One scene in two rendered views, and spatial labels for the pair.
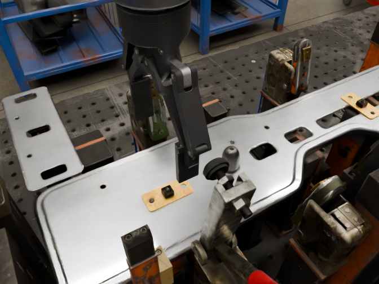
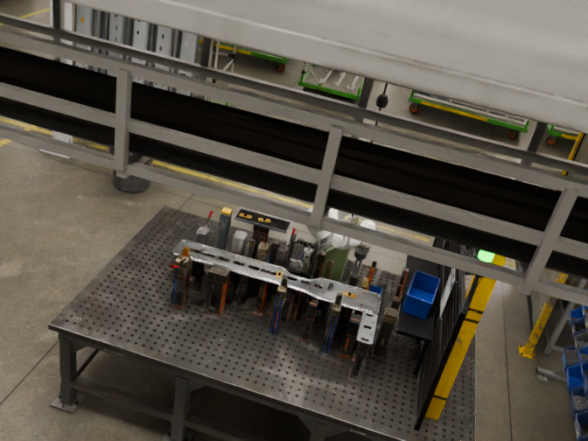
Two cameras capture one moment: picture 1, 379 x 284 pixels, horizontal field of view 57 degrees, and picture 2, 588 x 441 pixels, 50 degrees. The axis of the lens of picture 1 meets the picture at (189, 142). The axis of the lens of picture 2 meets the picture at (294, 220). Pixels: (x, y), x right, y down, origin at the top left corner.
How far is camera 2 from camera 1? 4.05 m
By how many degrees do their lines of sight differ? 97
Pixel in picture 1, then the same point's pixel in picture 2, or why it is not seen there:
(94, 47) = not seen: outside the picture
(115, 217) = (363, 298)
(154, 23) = not seen: hidden behind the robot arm
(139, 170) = (350, 302)
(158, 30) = not seen: hidden behind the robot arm
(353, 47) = (150, 326)
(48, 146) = (367, 321)
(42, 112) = (362, 331)
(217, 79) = (242, 367)
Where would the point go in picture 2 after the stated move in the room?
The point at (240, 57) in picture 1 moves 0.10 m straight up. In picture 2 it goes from (212, 367) to (213, 354)
